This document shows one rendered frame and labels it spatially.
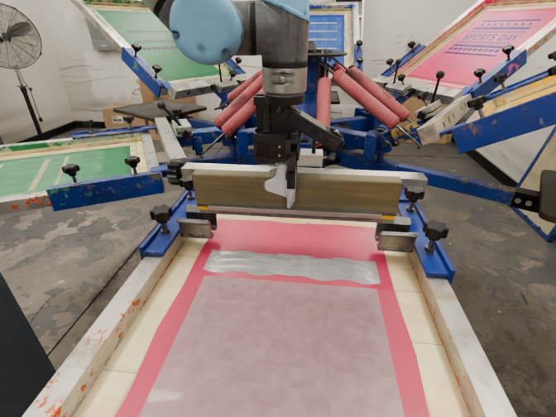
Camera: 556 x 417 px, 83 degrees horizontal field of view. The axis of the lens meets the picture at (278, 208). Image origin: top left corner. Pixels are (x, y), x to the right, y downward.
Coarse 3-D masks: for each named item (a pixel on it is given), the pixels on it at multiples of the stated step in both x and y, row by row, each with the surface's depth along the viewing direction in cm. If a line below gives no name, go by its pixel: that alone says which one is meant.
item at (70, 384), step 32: (160, 256) 64; (416, 256) 64; (128, 288) 56; (448, 288) 56; (96, 320) 50; (128, 320) 52; (448, 320) 50; (96, 352) 45; (448, 352) 48; (480, 352) 45; (64, 384) 41; (480, 384) 41; (32, 416) 37; (64, 416) 39; (480, 416) 39; (512, 416) 37
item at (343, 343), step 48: (336, 240) 75; (288, 288) 61; (336, 288) 61; (384, 288) 61; (288, 336) 51; (336, 336) 51; (384, 336) 51; (288, 384) 44; (336, 384) 44; (384, 384) 44
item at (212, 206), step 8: (208, 208) 65; (216, 208) 65; (224, 208) 65; (232, 208) 64; (240, 208) 64; (248, 208) 64; (256, 208) 64; (264, 208) 63; (272, 208) 63; (280, 208) 63; (288, 208) 63; (296, 208) 63; (304, 208) 63; (312, 208) 63; (320, 208) 63; (328, 216) 62; (336, 216) 62; (344, 216) 62; (352, 216) 62; (360, 216) 61; (368, 216) 61; (376, 216) 61
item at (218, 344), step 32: (224, 224) 81; (256, 224) 81; (288, 224) 81; (192, 288) 61; (224, 288) 61; (256, 288) 61; (192, 320) 54; (224, 320) 54; (256, 320) 54; (160, 352) 49; (192, 352) 49; (224, 352) 49; (256, 352) 49; (160, 384) 44; (192, 384) 44; (224, 384) 44; (256, 384) 44; (128, 416) 41; (160, 416) 41; (192, 416) 41; (224, 416) 41; (256, 416) 41
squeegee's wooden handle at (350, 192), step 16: (192, 176) 63; (208, 176) 63; (224, 176) 62; (240, 176) 62; (256, 176) 62; (272, 176) 61; (304, 176) 61; (320, 176) 61; (336, 176) 61; (352, 176) 60; (368, 176) 60; (384, 176) 60; (208, 192) 65; (224, 192) 64; (240, 192) 64; (256, 192) 63; (304, 192) 62; (320, 192) 61; (336, 192) 61; (352, 192) 60; (368, 192) 60; (384, 192) 60; (400, 192) 59; (336, 208) 63; (352, 208) 62; (368, 208) 62; (384, 208) 61
